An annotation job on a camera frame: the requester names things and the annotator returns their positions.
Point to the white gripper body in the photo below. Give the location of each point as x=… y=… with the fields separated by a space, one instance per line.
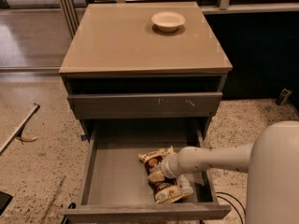
x=168 y=168

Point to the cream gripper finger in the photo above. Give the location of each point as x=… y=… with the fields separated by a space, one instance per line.
x=156 y=176

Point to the brown chip bag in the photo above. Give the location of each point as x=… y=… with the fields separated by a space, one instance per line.
x=170 y=190

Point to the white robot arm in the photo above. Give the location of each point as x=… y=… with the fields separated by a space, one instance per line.
x=271 y=163

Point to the open grey middle drawer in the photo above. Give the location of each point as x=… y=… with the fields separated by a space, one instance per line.
x=115 y=187

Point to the closed grey top drawer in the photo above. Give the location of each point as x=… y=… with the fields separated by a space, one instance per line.
x=140 y=106

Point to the grey drawer cabinet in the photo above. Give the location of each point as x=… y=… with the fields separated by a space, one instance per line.
x=118 y=50

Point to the small black floor device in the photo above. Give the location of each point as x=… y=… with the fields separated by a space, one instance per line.
x=283 y=97

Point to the metal table edge left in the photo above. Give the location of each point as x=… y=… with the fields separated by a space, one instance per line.
x=23 y=123

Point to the white paper bowl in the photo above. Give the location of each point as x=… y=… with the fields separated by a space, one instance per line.
x=168 y=21

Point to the dark object bottom left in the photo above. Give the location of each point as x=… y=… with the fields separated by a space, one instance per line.
x=5 y=200

